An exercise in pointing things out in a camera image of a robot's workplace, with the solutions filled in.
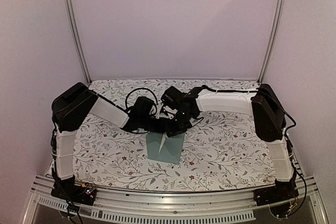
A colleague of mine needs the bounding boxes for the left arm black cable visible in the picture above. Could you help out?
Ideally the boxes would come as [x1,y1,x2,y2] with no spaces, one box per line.
[124,87,158,112]

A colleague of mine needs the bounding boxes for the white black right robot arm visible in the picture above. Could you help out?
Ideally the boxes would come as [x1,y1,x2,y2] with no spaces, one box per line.
[161,84,295,183]

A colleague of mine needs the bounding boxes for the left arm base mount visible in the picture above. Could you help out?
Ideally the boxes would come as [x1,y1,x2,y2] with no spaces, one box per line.
[51,178,97,206]

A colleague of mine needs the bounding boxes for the beige letter paper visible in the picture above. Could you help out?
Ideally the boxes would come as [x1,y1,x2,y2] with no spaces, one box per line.
[158,133,166,154]

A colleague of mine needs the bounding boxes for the right aluminium frame post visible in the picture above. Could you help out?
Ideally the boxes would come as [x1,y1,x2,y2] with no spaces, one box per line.
[257,0,285,84]

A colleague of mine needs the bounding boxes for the aluminium front rail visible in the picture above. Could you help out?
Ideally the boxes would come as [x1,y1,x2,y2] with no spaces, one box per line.
[23,178,329,223]

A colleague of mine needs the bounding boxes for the floral patterned table mat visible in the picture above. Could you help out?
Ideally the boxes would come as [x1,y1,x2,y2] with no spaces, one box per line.
[72,81,276,191]

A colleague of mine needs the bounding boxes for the aluminium frame post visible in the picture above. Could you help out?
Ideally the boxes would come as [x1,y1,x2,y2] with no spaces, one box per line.
[64,0,92,84]
[257,0,285,84]

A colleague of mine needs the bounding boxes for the left aluminium frame post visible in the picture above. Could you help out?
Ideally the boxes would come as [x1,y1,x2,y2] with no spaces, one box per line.
[64,0,92,84]

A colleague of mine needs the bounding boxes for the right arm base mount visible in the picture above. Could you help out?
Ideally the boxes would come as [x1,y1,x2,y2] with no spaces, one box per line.
[254,181,299,206]

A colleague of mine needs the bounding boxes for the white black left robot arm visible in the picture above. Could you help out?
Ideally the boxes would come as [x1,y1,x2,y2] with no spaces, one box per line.
[51,82,169,181]

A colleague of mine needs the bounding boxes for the teal envelope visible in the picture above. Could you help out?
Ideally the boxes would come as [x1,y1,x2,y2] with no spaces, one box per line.
[146,132,185,164]

